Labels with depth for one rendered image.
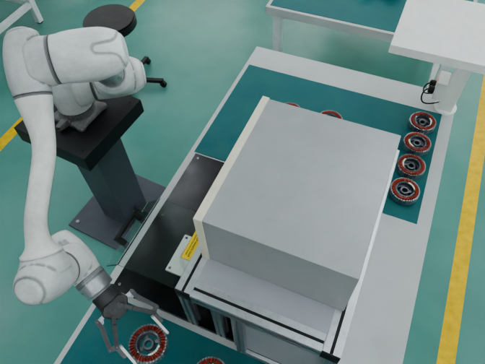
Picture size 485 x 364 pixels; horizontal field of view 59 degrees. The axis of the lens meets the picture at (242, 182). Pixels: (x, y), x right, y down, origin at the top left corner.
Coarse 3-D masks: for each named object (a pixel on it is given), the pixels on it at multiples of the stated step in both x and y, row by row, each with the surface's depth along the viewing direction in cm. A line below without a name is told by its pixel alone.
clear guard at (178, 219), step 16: (144, 208) 137; (160, 208) 131; (176, 208) 130; (144, 224) 128; (160, 224) 127; (176, 224) 127; (192, 224) 127; (128, 240) 127; (144, 240) 124; (160, 240) 124; (176, 240) 124; (112, 256) 128; (128, 256) 122; (144, 256) 121; (160, 256) 121; (176, 256) 121; (144, 272) 119; (160, 272) 118; (176, 272) 118
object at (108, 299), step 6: (108, 288) 121; (114, 288) 123; (102, 294) 120; (108, 294) 121; (114, 294) 122; (120, 294) 124; (96, 300) 120; (102, 300) 120; (108, 300) 120; (114, 300) 123; (120, 300) 124; (126, 300) 124; (96, 306) 122; (102, 306) 120; (108, 306) 122; (114, 306) 123; (102, 312) 122; (108, 312) 122; (120, 312) 123; (108, 318) 122
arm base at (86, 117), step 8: (96, 104) 189; (104, 104) 190; (56, 112) 187; (88, 112) 183; (96, 112) 187; (56, 120) 185; (64, 120) 181; (72, 120) 182; (80, 120) 183; (88, 120) 184; (56, 128) 181; (64, 128) 182; (80, 128) 181
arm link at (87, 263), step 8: (64, 232) 121; (56, 240) 118; (64, 240) 119; (72, 240) 120; (80, 240) 123; (64, 248) 116; (72, 248) 117; (80, 248) 120; (88, 248) 123; (72, 256) 114; (80, 256) 117; (88, 256) 120; (80, 264) 116; (88, 264) 119; (96, 264) 122; (80, 272) 116; (88, 272) 119; (80, 280) 119
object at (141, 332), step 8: (144, 328) 126; (152, 328) 126; (160, 328) 126; (136, 336) 125; (144, 336) 127; (160, 336) 124; (128, 344) 124; (136, 344) 124; (144, 344) 124; (152, 344) 124; (160, 344) 123; (168, 344) 126; (136, 352) 122; (152, 352) 122; (160, 352) 122; (136, 360) 122; (144, 360) 121; (152, 360) 121
